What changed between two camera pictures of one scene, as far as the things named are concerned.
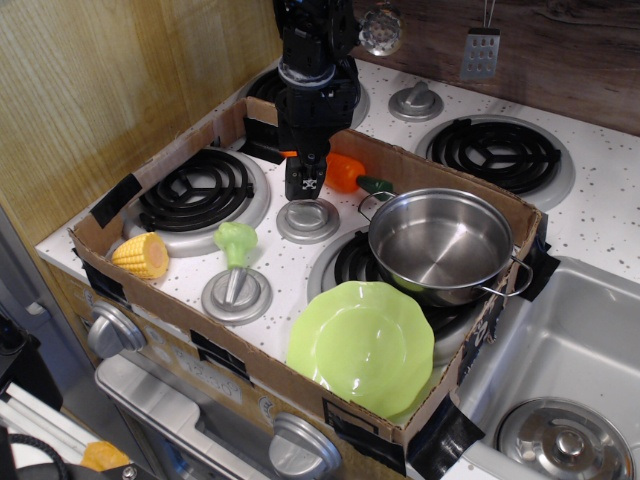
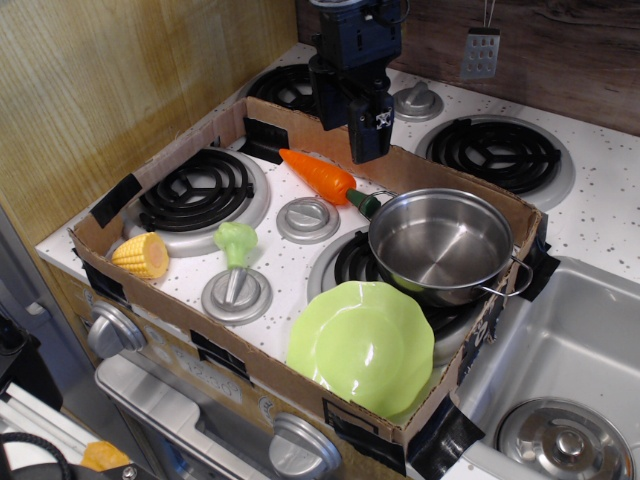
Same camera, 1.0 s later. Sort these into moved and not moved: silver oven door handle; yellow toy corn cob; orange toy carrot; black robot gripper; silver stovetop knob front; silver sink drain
Moved: orange toy carrot; black robot gripper
Not moved: silver oven door handle; silver sink drain; silver stovetop knob front; yellow toy corn cob
